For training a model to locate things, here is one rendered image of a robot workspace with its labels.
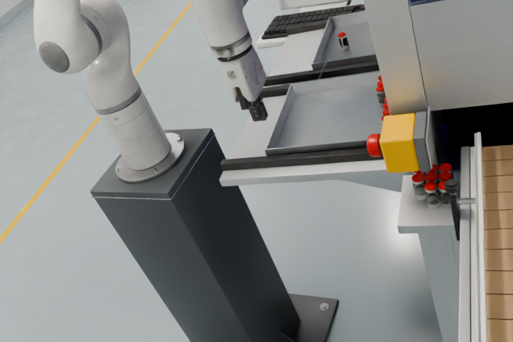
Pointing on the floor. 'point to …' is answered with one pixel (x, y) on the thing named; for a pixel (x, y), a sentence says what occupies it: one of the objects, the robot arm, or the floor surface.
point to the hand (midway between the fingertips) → (258, 111)
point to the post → (435, 275)
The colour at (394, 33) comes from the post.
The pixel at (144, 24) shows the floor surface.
